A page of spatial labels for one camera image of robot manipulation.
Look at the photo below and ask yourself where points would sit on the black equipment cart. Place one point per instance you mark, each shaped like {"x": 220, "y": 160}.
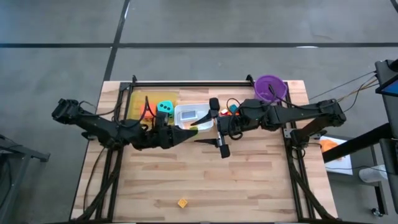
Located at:
{"x": 391, "y": 155}

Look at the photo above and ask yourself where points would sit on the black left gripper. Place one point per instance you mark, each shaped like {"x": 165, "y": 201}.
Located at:
{"x": 160, "y": 135}

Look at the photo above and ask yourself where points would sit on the small teal cube block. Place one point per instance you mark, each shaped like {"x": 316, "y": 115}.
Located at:
{"x": 233, "y": 108}

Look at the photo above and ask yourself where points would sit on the white rounded floor object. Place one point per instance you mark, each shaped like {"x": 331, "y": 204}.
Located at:
{"x": 371, "y": 175}

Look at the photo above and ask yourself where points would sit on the white paper sheet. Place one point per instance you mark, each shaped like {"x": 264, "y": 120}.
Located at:
{"x": 340, "y": 165}

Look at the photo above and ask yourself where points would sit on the blue tablet screen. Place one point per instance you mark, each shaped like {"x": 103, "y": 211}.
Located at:
{"x": 390, "y": 88}

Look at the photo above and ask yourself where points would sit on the orange foam die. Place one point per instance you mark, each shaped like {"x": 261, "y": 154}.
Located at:
{"x": 149, "y": 112}

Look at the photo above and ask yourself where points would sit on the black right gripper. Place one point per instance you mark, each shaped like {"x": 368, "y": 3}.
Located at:
{"x": 233, "y": 123}

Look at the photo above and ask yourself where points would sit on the yellow translucent plastic bin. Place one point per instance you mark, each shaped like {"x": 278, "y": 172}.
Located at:
{"x": 136, "y": 102}

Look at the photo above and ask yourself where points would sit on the white plastic bin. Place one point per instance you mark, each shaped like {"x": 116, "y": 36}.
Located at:
{"x": 199, "y": 109}

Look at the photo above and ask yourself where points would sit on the yellow cube toy block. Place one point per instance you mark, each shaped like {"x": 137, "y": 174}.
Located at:
{"x": 182, "y": 203}

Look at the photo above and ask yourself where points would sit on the orange object on paper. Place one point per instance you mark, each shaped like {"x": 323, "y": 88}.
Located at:
{"x": 329, "y": 145}

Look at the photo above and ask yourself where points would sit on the black metal stand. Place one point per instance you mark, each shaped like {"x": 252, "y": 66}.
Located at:
{"x": 18, "y": 152}

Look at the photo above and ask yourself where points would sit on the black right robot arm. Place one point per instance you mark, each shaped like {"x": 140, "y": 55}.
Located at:
{"x": 298, "y": 113}

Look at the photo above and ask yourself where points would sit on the silver frame bracket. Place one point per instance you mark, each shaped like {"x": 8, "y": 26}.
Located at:
{"x": 288, "y": 133}

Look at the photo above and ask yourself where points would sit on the black caster wheel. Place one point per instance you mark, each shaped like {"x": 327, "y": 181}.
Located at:
{"x": 377, "y": 212}

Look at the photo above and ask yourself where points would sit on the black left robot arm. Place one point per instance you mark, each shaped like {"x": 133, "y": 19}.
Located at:
{"x": 99, "y": 126}

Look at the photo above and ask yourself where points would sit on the teal foam die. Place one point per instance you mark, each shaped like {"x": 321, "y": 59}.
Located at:
{"x": 165, "y": 107}

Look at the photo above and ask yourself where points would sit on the blue card white frame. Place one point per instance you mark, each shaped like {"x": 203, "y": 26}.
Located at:
{"x": 189, "y": 115}

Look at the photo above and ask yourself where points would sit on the purple monster face bucket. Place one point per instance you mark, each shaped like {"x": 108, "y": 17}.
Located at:
{"x": 264, "y": 87}

